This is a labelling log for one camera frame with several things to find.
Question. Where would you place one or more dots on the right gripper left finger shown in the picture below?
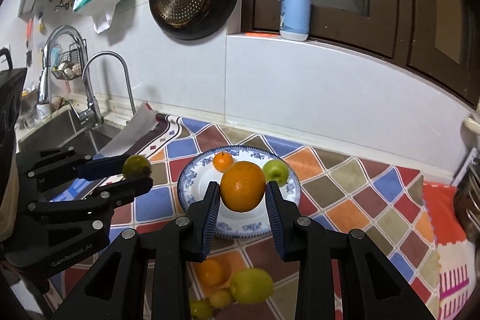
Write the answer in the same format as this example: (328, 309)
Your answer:
(186, 239)

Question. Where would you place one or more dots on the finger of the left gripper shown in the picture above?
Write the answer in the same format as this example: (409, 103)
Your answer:
(53, 167)
(99, 204)

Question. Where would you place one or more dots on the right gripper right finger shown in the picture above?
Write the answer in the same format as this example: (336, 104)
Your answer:
(298, 238)

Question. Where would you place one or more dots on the small orange mandarin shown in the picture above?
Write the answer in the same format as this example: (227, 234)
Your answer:
(211, 273)

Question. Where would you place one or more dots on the small dark green fruit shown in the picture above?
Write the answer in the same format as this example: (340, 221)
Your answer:
(136, 167)

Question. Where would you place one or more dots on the small yellow-green fruit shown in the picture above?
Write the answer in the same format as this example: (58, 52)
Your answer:
(200, 310)

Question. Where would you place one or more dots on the green apple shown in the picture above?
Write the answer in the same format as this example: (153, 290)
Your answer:
(276, 170)

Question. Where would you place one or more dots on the large orange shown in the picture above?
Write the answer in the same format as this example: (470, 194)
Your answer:
(242, 186)

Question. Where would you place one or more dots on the small orange with stem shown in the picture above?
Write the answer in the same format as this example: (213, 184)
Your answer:
(222, 161)

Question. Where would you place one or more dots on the steel kitchen sink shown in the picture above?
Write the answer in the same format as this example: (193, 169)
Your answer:
(64, 130)

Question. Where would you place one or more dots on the blue white porcelain plate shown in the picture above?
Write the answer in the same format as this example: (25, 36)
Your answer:
(197, 175)

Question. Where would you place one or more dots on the small yellow lemon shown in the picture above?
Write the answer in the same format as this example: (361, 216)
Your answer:
(221, 299)

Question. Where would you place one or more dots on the large yellow pear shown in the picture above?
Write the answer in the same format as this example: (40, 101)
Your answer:
(251, 286)

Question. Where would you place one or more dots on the chrome pull-down faucet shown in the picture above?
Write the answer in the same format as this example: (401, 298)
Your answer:
(50, 59)

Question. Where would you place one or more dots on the steel cooking pot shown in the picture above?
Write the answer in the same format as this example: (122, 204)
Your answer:
(466, 201)

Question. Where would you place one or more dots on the blue white pump bottle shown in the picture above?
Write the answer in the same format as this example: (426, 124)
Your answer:
(295, 19)

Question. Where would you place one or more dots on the black wire sink basket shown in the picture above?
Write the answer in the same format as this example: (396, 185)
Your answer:
(66, 65)

